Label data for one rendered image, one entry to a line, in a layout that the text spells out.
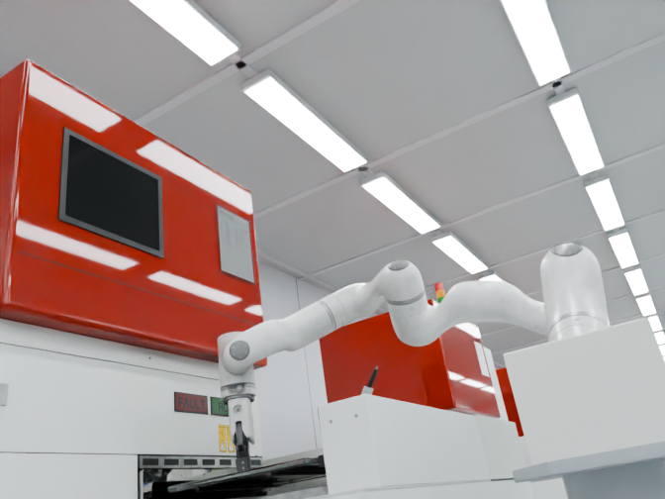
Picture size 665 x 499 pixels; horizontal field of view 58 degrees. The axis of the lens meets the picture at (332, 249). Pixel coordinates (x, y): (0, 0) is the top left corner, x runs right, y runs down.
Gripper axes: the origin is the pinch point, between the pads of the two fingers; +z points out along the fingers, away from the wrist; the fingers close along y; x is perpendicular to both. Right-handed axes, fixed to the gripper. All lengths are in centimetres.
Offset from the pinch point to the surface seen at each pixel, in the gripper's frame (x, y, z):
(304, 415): -18, 327, -63
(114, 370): 25.6, -13.0, -22.9
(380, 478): -25, -50, 9
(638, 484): -63, -51, 15
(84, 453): 29.6, -18.4, -5.2
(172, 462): 16.2, 0.8, -3.4
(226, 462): 6.0, 16.6, -3.4
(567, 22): -160, 61, -182
